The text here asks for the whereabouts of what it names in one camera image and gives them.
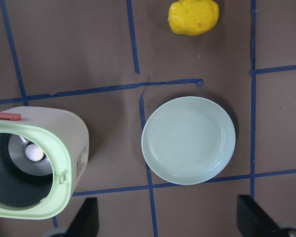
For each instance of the white rice cooker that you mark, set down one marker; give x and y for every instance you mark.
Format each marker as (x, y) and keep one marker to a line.
(43, 154)

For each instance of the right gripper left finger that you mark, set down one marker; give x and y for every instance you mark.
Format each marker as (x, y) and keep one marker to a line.
(84, 224)

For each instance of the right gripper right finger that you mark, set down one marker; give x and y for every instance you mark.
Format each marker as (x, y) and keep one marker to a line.
(253, 221)

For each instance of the right green plate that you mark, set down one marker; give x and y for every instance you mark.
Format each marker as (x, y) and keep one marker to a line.
(188, 140)

